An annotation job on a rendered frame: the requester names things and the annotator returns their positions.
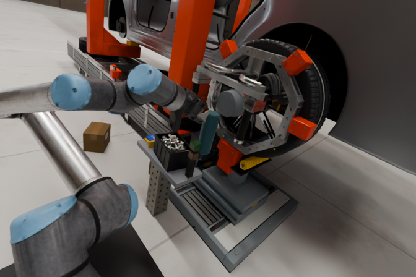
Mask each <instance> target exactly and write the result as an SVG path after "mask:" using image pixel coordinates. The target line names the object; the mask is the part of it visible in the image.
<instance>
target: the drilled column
mask: <svg viewBox="0 0 416 277"><path fill-rule="evenodd" d="M170 189H171V183H170V181H169V180H168V179H167V178H166V177H165V176H164V175H163V174H162V173H161V171H160V170H159V169H158V168H157V167H156V165H154V164H153V162H152V163H151V169H150V177H149V186H148V191H147V200H146V204H145V207H146V208H147V209H148V211H149V212H150V214H151V215H152V217H154V216H156V215H158V214H160V213H163V212H164V211H166V210H167V204H168V198H169V194H170ZM163 209H164V210H163Z"/></svg>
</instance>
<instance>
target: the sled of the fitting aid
mask: <svg viewBox="0 0 416 277"><path fill-rule="evenodd" d="M217 162H218V160H214V161H211V162H210V161H209V162H206V163H204V164H203V165H201V166H198V167H196V169H198V170H199V171H200V172H201V173H202V170H204V169H207V168H210V167H212V166H215V165H217ZM193 183H194V184H195V185H196V186H197V187H198V188H199V189H200V190H201V191H202V192H203V193H204V194H205V195H206V197H207V198H208V199H209V200H210V201H211V202H212V203H213V204H214V205H215V206H216V207H217V208H218V209H219V210H220V211H221V212H222V213H223V214H224V215H225V216H226V217H227V218H228V219H229V220H230V221H231V222H232V223H233V224H234V225H236V224H238V223H239V222H240V221H242V220H243V219H245V218H246V217H247V216H248V215H250V214H251V213H252V212H254V211H255V210H257V209H258V208H259V207H260V206H262V205H263V204H265V203H266V201H267V198H268V196H269V195H267V196H265V197H264V198H263V199H261V200H260V201H258V202H257V203H255V204H254V205H253V206H251V207H250V208H249V209H247V210H246V211H244V212H243V213H242V212H241V211H240V210H238V209H237V208H236V207H235V206H234V205H233V204H232V203H231V202H230V201H228V200H227V199H226V198H225V197H224V196H223V195H222V194H221V193H220V192H219V191H218V190H217V189H216V188H215V187H214V186H213V185H212V184H211V183H210V182H208V181H207V180H206V179H205V178H204V177H203V176H202V177H201V178H200V179H198V180H195V181H193Z"/></svg>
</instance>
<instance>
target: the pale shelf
mask: <svg viewBox="0 0 416 277"><path fill-rule="evenodd" d="M137 145H138V147H139V148H140V149H141V150H142V151H143V152H144V153H145V154H146V155H147V157H148V158H149V159H150V160H151V161H152V162H153V164H154V165H156V167H157V168H158V169H159V170H160V171H161V173H162V174H163V175H164V176H165V177H166V178H167V179H168V180H169V181H170V183H171V184H172V185H173V186H174V187H175V188H176V189H177V188H179V187H181V186H183V185H186V184H189V183H190V182H193V181H195V180H198V179H200V178H201V177H202V173H201V172H200V171H199V170H198V169H196V168H195V167H194V172H193V178H190V179H187V178H185V176H184V175H185V172H186V168H183V169H178V170H174V171H169V172H166V170H165V169H164V167H163V166H162V164H161V162H160V161H159V160H158V158H157V156H156V155H155V153H154V152H153V150H154V147H150V148H149V147H148V143H147V142H146V141H145V140H144V139H143V140H138V141H137Z"/></svg>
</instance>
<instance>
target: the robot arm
mask: <svg viewBox="0 0 416 277"><path fill-rule="evenodd" d="M150 102H154V103H156V104H158V105H160V106H162V107H164V108H166V109H167V110H169V111H171V112H170V118H169V121H168V127H169V128H170V129H171V130H172V131H173V132H177V131H179V128H180V124H181V118H182V115H185V116H186V117H187V118H189V119H190V120H193V121H195V122H197V123H198V124H202V123H205V122H206V118H207V116H208V115H209V113H210V111H206V112H204V113H202V112H203V110H205V109H206V108H207V106H208V105H207V104H205V102H203V99H202V98H200V97H199V96H198V95H196V94H195V93H194V92H192V91H191V90H190V91H189V90H188V89H187V88H186V87H185V86H183V87H181V86H180V85H178V84H177V83H176V82H174V81H172V80H171V79H169V78H168V77H167V76H166V75H164V74H163V73H161V72H160V71H159V70H158V69H157V68H155V67H152V66H151V65H149V64H140V65H138V66H136V67H135V68H134V69H133V70H132V71H131V72H130V73H129V75H128V79H127V80H125V81H123V82H114V81H109V80H103V79H96V78H92V77H85V76H81V75H78V74H61V75H58V76H57V77H56V78H55V79H54V80H53V82H46V83H39V84H35V85H27V86H23V87H15V88H8V89H4V88H1V87H0V119H21V120H22V122H23V123H24V124H25V125H26V126H27V128H28V129H29V131H30V133H31V134H32V135H33V137H34V139H35V140H36V141H37V143H38V144H39V146H40V148H41V149H42V150H43V152H44V154H45V155H46V157H47V158H48V159H49V161H50V163H51V164H52V165H53V167H54V169H55V170H56V172H57V173H58V174H59V176H60V178H61V179H62V180H63V182H64V183H65V185H66V187H67V188H68V189H69V191H70V193H71V194H72V195H70V196H68V197H64V198H61V199H59V200H55V201H53V202H50V203H47V204H46V205H43V206H40V207H38V208H35V209H33V210H30V211H28V212H26V213H24V214H22V215H20V216H18V217H16V218H15V219H14V220H13V221H12V222H11V224H10V237H11V239H10V244H11V248H12V254H13V259H14V265H15V272H16V276H17V277H101V276H100V275H99V274H98V273H97V271H96V270H95V268H94V267H93V266H92V265H91V263H90V260H89V254H88V251H87V250H88V249H90V248H91V247H93V246H95V245H97V244H98V243H100V242H101V241H103V240H105V239H106V238H108V237H110V236H111V235H113V234H114V233H116V232H118V231H119V230H121V229H124V228H125V227H126V226H127V225H128V224H129V223H131V222H132V221H133V220H134V218H135V217H136V215H137V209H138V206H139V203H138V198H137V195H136V192H134V189H133V188H132V187H131V186H130V185H128V184H118V185H117V184H116V183H115V181H114V180H113V179H112V178H111V177H110V176H102V174H101V173H100V172H99V170H98V169H97V168H96V167H95V165H94V164H93V163H92V161H91V160H90V158H89V157H88V156H87V155H86V153H85V152H84V151H83V149H82V148H81V147H80V145H79V144H78V143H77V142H76V140H75V139H74V137H73V136H72V135H71V134H70V132H69V131H68V130H67V129H66V127H65V126H64V124H63V123H62V122H61V120H60V119H59V117H57V115H56V114H55V111H108V112H109V113H111V114H115V115H119V114H124V113H127V112H128V111H130V110H132V109H135V108H138V107H140V106H142V105H144V104H147V103H150Z"/></svg>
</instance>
